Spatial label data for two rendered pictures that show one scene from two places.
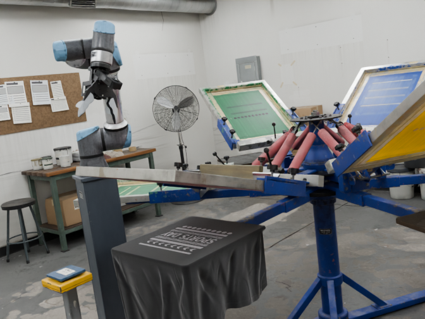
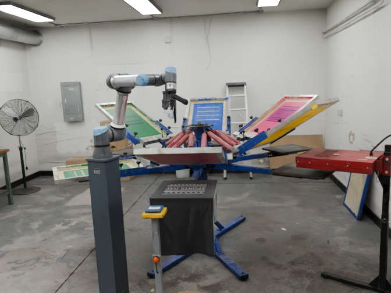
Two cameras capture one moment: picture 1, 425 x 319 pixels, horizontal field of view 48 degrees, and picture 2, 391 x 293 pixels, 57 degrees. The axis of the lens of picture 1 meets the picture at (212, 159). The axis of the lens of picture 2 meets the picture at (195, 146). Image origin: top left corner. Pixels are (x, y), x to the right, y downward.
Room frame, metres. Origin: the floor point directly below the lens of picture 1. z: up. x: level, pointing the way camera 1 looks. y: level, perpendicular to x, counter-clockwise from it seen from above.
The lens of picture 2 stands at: (-0.27, 1.60, 1.68)
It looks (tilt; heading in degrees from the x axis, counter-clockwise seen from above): 9 degrees down; 324
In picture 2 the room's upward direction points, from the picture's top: 2 degrees counter-clockwise
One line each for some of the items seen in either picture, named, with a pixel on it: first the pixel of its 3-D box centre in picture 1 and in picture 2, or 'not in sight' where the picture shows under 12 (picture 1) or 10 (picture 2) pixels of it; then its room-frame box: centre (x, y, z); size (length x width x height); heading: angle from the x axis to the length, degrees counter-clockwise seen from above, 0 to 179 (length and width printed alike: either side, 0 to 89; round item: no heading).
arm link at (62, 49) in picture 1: (73, 54); (125, 81); (2.00, 0.52, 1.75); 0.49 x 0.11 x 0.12; 12
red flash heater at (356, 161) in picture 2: not in sight; (341, 160); (1.36, -1.04, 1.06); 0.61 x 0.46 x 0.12; 17
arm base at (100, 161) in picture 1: (93, 163); (102, 150); (2.33, 0.59, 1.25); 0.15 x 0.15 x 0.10
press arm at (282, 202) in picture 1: (260, 217); (194, 179); (2.27, -0.20, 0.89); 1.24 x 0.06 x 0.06; 137
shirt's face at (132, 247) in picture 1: (188, 237); (185, 188); (1.90, 0.14, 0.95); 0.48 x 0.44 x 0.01; 137
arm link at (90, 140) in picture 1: (90, 140); (102, 135); (2.33, 0.59, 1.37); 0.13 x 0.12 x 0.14; 102
